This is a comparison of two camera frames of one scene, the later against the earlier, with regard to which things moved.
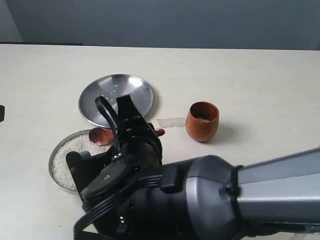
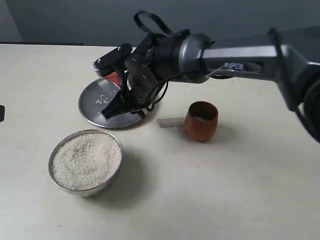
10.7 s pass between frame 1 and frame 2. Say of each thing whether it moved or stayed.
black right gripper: moved
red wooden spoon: moved
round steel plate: stayed
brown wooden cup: stayed
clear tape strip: stayed
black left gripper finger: stayed
